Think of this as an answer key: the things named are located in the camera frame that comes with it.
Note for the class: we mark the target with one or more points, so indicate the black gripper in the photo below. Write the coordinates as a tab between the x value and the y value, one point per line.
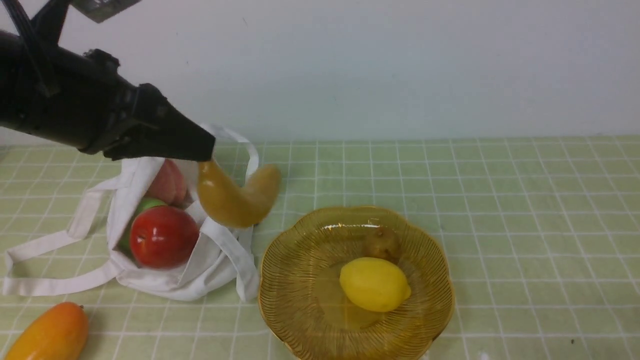
123	122

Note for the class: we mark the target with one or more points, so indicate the yellow banana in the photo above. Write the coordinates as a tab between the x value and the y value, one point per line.
233	206

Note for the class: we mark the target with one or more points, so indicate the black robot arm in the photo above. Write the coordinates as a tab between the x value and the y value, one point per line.
38	76

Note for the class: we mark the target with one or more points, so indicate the white cloth tote bag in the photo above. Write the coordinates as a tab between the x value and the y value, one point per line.
221	254

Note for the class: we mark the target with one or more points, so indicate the pink peach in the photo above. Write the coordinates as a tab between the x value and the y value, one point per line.
169	185

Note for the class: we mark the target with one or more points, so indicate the red apple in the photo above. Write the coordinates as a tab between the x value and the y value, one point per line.
163	237

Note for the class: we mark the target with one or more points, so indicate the green apple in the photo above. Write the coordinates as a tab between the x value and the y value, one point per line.
144	204

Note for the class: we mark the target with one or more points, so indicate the amber glass plate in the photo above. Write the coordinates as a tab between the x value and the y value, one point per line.
303	304

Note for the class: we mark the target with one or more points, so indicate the orange yellow mango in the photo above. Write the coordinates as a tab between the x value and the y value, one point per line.
60	333

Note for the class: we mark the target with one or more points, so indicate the brown kiwi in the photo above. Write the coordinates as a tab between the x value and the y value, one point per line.
382	243

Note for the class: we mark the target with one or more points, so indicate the yellow lemon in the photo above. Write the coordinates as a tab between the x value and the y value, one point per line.
373	284

